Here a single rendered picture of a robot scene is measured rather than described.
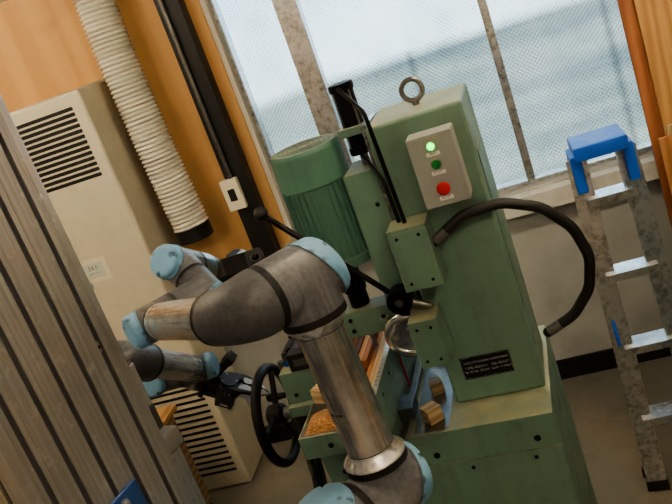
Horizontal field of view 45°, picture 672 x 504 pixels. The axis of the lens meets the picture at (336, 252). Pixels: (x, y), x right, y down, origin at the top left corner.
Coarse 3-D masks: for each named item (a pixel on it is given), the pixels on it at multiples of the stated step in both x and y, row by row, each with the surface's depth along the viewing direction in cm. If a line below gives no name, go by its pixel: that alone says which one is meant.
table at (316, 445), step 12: (408, 360) 220; (396, 372) 205; (396, 384) 203; (396, 396) 200; (288, 408) 212; (300, 408) 211; (312, 408) 201; (324, 408) 199; (396, 408) 197; (324, 432) 188; (336, 432) 187; (300, 444) 190; (312, 444) 189; (324, 444) 188; (336, 444) 188; (312, 456) 190; (324, 456) 190
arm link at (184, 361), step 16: (128, 352) 188; (144, 352) 191; (160, 352) 196; (176, 352) 210; (208, 352) 226; (144, 368) 190; (160, 368) 195; (176, 368) 206; (192, 368) 216; (208, 368) 224
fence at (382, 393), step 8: (392, 352) 206; (392, 360) 205; (384, 368) 196; (392, 368) 203; (384, 376) 194; (392, 376) 201; (384, 384) 193; (376, 392) 186; (384, 392) 191; (384, 400) 190; (384, 408) 188
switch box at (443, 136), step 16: (432, 128) 174; (448, 128) 169; (416, 144) 171; (448, 144) 169; (416, 160) 172; (448, 160) 171; (416, 176) 174; (432, 176) 173; (448, 176) 172; (464, 176) 172; (432, 192) 174; (464, 192) 173
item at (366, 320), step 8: (384, 296) 207; (368, 304) 206; (376, 304) 204; (384, 304) 202; (352, 312) 204; (360, 312) 204; (368, 312) 203; (376, 312) 203; (384, 312) 202; (344, 320) 205; (352, 320) 205; (360, 320) 204; (368, 320) 204; (376, 320) 204; (352, 328) 206; (360, 328) 205; (368, 328) 205; (376, 328) 204; (384, 328) 204; (352, 336) 207
